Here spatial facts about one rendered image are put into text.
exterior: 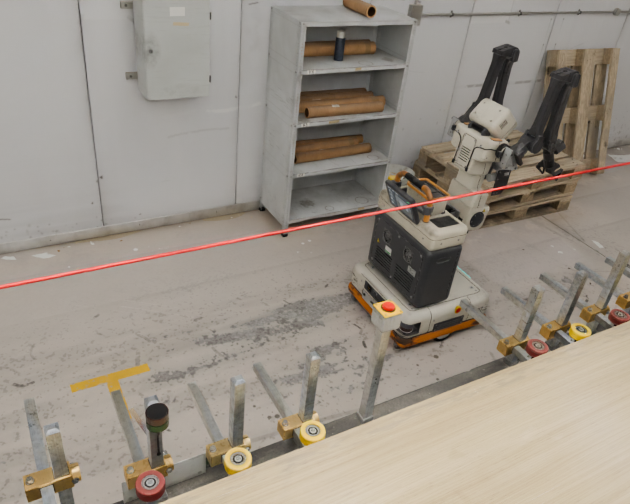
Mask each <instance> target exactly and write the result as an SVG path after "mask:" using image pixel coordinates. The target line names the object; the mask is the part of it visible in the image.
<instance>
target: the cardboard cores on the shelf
mask: <svg viewBox="0 0 630 504"><path fill-rule="evenodd" d="M335 42H336V40H334V41H308V42H305V48H304V57H313V56H334V50H335ZM375 52H376V43H375V42H374V41H370V40H369V39H360V40H345V47H344V55H361V54H374V53H375ZM385 103H386V99H385V97H384V96H383V95H379V96H374V94H373V92H372V91H367V90H366V88H351V89H335V90H320V91H305V92H300V103H299V113H304V114H305V117H306V118H316V117H328V116H339V115H351V114H363V113H374V112H382V111H383V110H384V105H385ZM362 142H363V135H362V134H358V135H348V136H339V137H329V138H319V139H309V140H300V141H296V148H295V159H294V164H298V163H305V162H311V161H318V160H324V159H330V158H337V157H343V156H350V155H356V154H363V153H369V152H371V150H372V146H371V144H370V143H362ZM359 143H362V144H359Z"/></svg>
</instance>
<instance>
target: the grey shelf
mask: <svg viewBox="0 0 630 504"><path fill-rule="evenodd" d="M374 6H375V7H376V9H377V12H376V15H375V16H374V17H373V18H368V17H366V16H364V15H362V14H360V13H357V12H355V11H353V10H351V9H349V8H346V7H345V6H344V5H318V6H271V14H270V31H269V49H268V66H267V84H266V101H265V119H264V136H263V153H262V171H261V188H260V206H259V210H260V211H265V208H264V206H265V207H266V208H267V209H268V211H269V212H270V213H271V214H272V215H273V216H274V217H275V218H276V219H277V221H278V222H279V223H280V224H281V225H282V230H284V229H288V226H289V224H291V223H296V222H301V221H304V220H308V219H313V218H321V217H328V216H333V215H339V214H344V213H349V212H354V211H360V210H365V209H370V208H375V207H379V206H378V200H379V195H380V191H381V190H383V189H386V184H385V181H386V180H388V176H389V170H390V165H391V160H392V154H393V149H394V144H395V138H396V133H397V128H398V122H399V117H400V112H401V107H402V101H403V96H404V91H405V85H406V80H407V75H408V69H409V64H410V59H411V54H412V48H413V43H414V38H415V32H416V27H417V22H418V20H416V19H414V18H411V17H409V16H407V15H404V14H402V13H399V12H397V11H394V10H392V9H390V8H387V7H385V6H383V5H374ZM374 25H375V26H374ZM381 25H382V26H381ZM337 30H345V31H346V36H345V37H346V39H345V40H360V39H369V40H370V41H374V42H375V43H376V46H377V47H376V52H375V53H374V54H361V55H343V61H335V60H334V56H313V57H304V48H305V42H308V41H334V40H336V36H337ZM373 30H374V33H373ZM380 31H381V32H380ZM372 37H373V39H372ZM379 37H380V38H379ZM298 43H299V44H298ZM302 44H303V45H302ZM378 44H379V45H378ZM301 50H302V51H301ZM301 53H302V54H301ZM367 71H368V72H367ZM366 77H367V79H366ZM372 82H373V83H372ZM365 84H366V86H365ZM370 85H371V86H370ZM351 88H366V90H367V91H372V92H373V94H374V96H379V95H383V96H384V97H385V99H386V103H385V105H384V110H383V111H382V112H374V113H363V114H351V115H339V116H328V117H316V118H306V117H305V114H304V113H299V103H300V92H305V91H320V90H335V89H351ZM371 88H372V89H371ZM297 94H298V95H297ZM297 97H298V98H297ZM297 100H298V101H297ZM296 106H297V107H296ZM291 111H292V112H291ZM366 120H367V121H366ZM359 123H360V126H359ZM364 124H365V125H364ZM358 130H359V132H358ZM363 131H364V132H363ZM364 133H365V134H364ZM358 134H362V135H363V139H364V140H363V142H362V143H370V144H371V146H372V150H371V152H369V153H363V154H356V155H350V156H343V157H337V158H330V159H324V160H318V161H311V162H305V163H298V164H294V159H295V148H296V141H300V140H309V139H319V138H329V137H339V136H348V135H358ZM293 142H294V143H293ZM362 143H359V144H362ZM293 145H294V146H293ZM288 147H289V148H288ZM292 153H293V154H292ZM292 156H293V157H292ZM352 170H353V172H352ZM358 171H359V172H358ZM356 175H357V176H356ZM351 177H352V179H351ZM286 225H287V226H286Z"/></svg>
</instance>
